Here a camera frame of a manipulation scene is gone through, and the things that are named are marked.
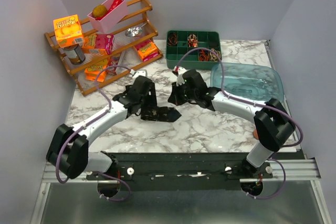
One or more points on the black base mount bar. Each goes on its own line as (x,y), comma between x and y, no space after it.
(185,171)

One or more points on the pink scrub sponge box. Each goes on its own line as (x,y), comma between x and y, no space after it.
(98,44)

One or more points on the orange sponge box bottom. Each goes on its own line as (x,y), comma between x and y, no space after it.
(92,71)

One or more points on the black leaf patterned tie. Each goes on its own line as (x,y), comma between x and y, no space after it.
(159,113)

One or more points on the orange scrub daddy box top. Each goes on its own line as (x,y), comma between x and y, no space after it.
(68,31)

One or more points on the rolled orange black tie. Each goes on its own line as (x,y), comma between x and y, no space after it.
(203,55)

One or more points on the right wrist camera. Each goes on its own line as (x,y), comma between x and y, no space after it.
(179,71)

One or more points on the red white small box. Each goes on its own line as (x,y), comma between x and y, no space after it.
(112,62)

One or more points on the orange bottle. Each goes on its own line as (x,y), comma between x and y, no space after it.
(255,135)

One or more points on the wooden tiered rack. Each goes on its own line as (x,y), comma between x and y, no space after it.
(122,45)

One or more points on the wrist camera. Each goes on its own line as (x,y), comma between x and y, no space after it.
(138,73)
(179,71)

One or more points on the rolled red patterned tie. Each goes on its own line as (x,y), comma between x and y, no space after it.
(192,41)

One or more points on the metal spoon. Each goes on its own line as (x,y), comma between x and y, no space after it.
(135,31)

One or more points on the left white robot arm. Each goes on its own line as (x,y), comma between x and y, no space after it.
(69,148)

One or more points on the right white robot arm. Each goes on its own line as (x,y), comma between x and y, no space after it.
(270,118)

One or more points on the brown round fruit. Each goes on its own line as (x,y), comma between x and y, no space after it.
(99,11)

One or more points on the orange sponge box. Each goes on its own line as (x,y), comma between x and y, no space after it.
(92,71)
(146,50)

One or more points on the red chili pepper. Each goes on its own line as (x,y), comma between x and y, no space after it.
(114,5)

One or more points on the rolled tan patterned tie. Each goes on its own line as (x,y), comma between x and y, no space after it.
(214,55)

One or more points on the orange sponge box right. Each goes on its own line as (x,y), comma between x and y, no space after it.
(146,50)

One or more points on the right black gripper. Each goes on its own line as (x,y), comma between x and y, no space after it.
(174,98)

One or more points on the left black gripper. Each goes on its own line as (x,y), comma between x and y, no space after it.
(151,100)

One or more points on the aluminium rail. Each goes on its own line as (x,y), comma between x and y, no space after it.
(296,170)

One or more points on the green divided organizer tray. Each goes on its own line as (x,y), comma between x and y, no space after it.
(187,57)

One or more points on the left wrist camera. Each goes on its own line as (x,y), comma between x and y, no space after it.
(138,73)

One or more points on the pink plastic bin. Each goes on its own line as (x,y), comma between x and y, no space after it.
(113,16)

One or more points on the rolled dark orange tie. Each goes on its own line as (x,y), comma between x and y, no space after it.
(172,39)

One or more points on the teal plastic tub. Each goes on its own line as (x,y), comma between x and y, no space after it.
(248,81)

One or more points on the dark glass jar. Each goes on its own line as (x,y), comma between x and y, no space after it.
(75,54)

